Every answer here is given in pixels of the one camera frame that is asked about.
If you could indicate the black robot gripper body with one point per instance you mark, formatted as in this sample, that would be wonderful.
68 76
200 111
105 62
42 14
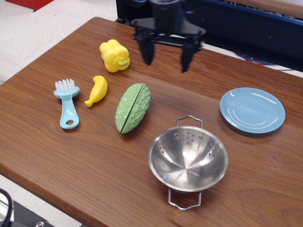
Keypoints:
168 25

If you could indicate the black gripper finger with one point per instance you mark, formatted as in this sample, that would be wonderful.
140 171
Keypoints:
188 52
147 50

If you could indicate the yellow toy banana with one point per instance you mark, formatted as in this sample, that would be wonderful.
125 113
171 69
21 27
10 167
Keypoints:
98 91

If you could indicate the yellow toy bell pepper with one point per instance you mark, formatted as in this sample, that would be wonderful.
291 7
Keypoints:
114 55

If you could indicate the green toy bitter melon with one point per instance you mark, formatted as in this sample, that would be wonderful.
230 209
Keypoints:
132 107

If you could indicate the light blue plate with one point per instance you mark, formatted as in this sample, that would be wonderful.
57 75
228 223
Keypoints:
252 110

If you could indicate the light blue dish brush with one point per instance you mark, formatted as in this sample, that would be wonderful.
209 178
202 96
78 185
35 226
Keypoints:
66 90

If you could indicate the red box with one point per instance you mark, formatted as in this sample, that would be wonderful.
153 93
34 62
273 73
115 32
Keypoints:
31 4

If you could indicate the black metal frame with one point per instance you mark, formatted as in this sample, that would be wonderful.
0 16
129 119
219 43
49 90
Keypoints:
251 31

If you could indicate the steel colander with handles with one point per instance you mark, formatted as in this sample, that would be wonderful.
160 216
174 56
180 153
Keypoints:
188 159

